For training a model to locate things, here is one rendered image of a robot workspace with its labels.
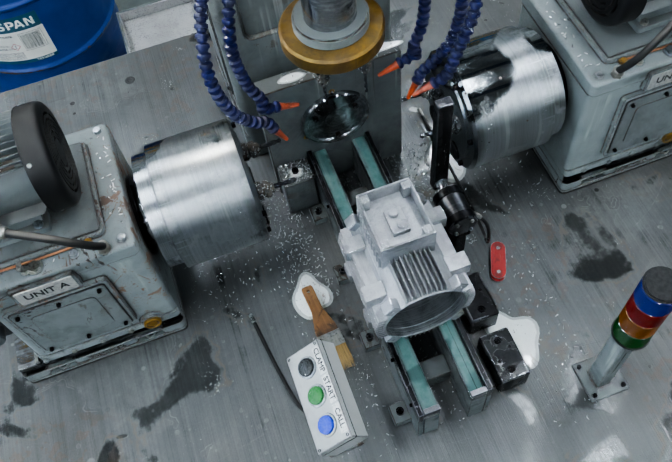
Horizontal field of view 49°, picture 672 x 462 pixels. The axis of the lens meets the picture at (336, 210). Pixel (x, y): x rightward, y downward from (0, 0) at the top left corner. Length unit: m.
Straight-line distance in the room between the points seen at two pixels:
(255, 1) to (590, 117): 0.68
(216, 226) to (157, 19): 1.54
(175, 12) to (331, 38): 1.62
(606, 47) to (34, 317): 1.15
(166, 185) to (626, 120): 0.90
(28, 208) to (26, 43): 1.59
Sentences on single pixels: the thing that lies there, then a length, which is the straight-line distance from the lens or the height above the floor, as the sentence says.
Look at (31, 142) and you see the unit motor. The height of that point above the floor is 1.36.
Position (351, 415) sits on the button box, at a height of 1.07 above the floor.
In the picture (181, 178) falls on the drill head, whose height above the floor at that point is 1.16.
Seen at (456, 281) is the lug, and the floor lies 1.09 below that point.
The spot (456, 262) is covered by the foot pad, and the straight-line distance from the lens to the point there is 1.30.
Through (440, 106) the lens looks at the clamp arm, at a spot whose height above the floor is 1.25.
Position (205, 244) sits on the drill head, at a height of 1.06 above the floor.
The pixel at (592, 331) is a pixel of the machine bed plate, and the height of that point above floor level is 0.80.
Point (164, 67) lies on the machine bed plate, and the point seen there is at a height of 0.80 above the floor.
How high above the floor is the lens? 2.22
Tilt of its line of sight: 58 degrees down
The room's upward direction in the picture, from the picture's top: 9 degrees counter-clockwise
